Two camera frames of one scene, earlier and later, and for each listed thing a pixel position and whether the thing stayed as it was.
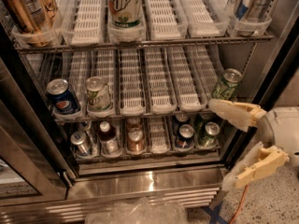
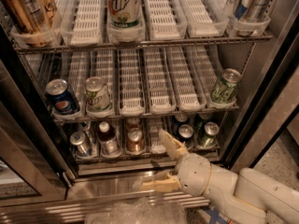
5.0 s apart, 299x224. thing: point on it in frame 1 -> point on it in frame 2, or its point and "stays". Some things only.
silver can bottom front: (81, 143) stays
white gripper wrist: (281, 131) -> (192, 174)
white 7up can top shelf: (124, 7) stays
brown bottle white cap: (107, 140) stays
